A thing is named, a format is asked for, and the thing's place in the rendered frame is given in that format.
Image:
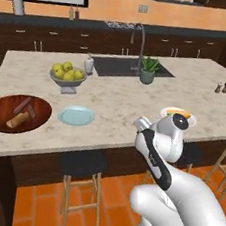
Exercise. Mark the dark brown bottle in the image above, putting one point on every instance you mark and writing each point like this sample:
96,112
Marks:
77,13

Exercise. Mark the marble top kitchen island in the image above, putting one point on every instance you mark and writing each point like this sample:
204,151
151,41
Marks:
43,173

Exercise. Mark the dark sink basin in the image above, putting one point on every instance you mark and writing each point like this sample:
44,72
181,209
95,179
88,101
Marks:
117,67

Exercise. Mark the white salt shaker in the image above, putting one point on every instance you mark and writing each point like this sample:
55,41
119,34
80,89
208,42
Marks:
218,88

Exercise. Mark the short brown sausage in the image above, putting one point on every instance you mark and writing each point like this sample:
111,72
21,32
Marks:
31,111

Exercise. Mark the yellow-green apple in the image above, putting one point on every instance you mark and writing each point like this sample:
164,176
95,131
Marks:
69,77
59,73
68,66
57,67
78,74

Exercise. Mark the grey hob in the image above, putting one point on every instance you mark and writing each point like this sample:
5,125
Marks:
121,25

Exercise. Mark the grey fruit bowl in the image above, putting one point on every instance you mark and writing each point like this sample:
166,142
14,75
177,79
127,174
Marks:
67,84

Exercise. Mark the light blue plate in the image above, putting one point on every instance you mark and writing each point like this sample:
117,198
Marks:
76,115

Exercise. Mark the white soap dispenser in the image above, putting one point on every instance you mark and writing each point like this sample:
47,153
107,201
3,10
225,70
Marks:
88,65

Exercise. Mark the grey wall outlet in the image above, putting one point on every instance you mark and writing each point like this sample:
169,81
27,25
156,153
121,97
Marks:
143,8

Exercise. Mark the long brown sausage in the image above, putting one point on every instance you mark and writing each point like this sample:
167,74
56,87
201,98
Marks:
21,105

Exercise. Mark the dark brown cupboard run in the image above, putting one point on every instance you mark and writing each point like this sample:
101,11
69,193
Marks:
60,41

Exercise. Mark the green potted plant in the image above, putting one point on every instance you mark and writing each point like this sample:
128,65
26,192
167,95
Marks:
148,72

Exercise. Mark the orange bun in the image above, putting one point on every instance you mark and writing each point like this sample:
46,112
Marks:
177,111

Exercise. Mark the white paper towel roll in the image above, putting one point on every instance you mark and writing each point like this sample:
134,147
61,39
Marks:
17,4

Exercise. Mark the white plate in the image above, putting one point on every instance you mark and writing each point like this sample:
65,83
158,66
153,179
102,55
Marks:
192,121

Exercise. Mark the brown wooden bowl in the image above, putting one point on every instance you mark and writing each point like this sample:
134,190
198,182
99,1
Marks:
5,104

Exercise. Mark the tan hot dog bun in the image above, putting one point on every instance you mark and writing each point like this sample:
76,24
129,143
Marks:
17,120

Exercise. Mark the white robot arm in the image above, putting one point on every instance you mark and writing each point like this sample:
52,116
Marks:
187,202

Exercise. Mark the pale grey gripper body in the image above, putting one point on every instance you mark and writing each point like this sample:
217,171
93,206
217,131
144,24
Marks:
142,123

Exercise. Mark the dark pepper shaker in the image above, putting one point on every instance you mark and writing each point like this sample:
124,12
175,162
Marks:
225,87

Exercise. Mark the grey tall tap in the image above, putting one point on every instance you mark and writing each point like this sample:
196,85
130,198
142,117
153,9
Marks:
141,44

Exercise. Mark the pale green bottle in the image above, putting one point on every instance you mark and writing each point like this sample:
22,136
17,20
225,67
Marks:
71,13

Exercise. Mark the dark wall shelf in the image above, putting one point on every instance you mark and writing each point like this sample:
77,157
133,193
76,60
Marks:
186,3

